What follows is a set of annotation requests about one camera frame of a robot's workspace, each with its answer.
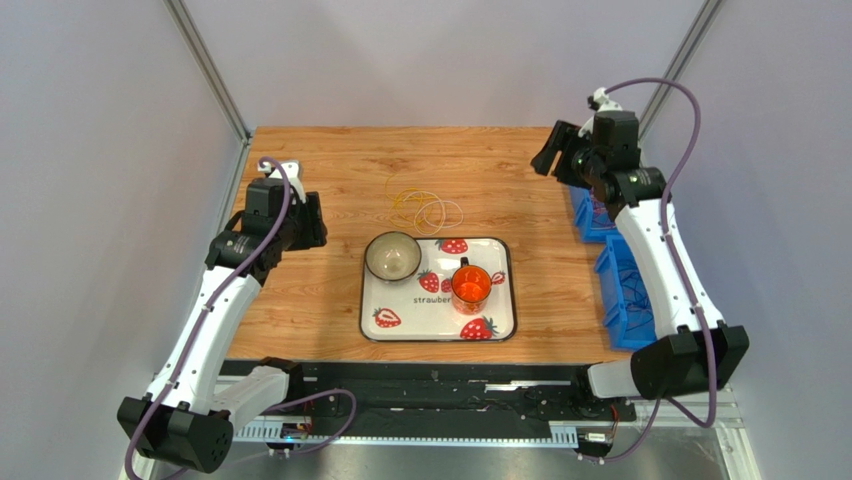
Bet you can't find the near blue plastic bin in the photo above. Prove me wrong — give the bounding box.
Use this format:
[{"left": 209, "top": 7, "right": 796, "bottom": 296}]
[{"left": 594, "top": 236, "right": 656, "bottom": 352}]

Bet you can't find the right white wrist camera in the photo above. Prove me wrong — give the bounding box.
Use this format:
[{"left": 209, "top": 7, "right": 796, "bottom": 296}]
[{"left": 578, "top": 87, "right": 623, "bottom": 138}]

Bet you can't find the orange transparent mug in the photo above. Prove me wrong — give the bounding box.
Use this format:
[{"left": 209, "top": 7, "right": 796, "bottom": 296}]
[{"left": 451, "top": 257, "right": 492, "bottom": 315}]

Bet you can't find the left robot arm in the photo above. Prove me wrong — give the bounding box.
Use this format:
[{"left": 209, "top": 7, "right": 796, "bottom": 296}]
[{"left": 117, "top": 175, "right": 327, "bottom": 479}]

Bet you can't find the beige ceramic bowl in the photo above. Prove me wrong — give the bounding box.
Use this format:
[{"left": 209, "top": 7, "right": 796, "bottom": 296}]
[{"left": 364, "top": 231, "right": 422, "bottom": 282}]

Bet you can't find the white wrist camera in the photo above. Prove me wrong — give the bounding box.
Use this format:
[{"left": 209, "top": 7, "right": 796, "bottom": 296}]
[
  {"left": 578, "top": 87, "right": 623, "bottom": 138},
  {"left": 257, "top": 157, "right": 307, "bottom": 205}
]

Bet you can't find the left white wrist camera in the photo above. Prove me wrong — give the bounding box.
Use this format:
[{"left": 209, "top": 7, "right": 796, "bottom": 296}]
[{"left": 257, "top": 157, "right": 307, "bottom": 205}]

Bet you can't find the far blue plastic bin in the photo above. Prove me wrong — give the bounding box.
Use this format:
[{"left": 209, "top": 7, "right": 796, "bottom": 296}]
[{"left": 569, "top": 187, "right": 620, "bottom": 243}]

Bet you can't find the blue plastic bin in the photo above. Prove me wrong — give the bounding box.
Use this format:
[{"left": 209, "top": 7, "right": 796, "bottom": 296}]
[
  {"left": 594, "top": 236, "right": 656, "bottom": 352},
  {"left": 569, "top": 187, "right": 620, "bottom": 243}
]

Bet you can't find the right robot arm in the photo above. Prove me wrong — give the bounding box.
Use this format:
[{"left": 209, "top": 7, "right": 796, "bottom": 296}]
[{"left": 531, "top": 110, "right": 750, "bottom": 400}]

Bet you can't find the white strawberry tray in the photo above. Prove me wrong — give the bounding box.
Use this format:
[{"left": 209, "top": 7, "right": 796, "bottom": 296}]
[{"left": 360, "top": 237, "right": 518, "bottom": 342}]

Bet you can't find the yellow cable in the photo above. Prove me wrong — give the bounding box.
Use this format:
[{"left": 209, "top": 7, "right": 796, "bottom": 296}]
[{"left": 384, "top": 174, "right": 447, "bottom": 228}]

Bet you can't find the aluminium frame rail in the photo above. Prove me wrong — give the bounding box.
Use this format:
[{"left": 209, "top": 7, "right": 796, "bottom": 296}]
[{"left": 119, "top": 372, "right": 760, "bottom": 480}]

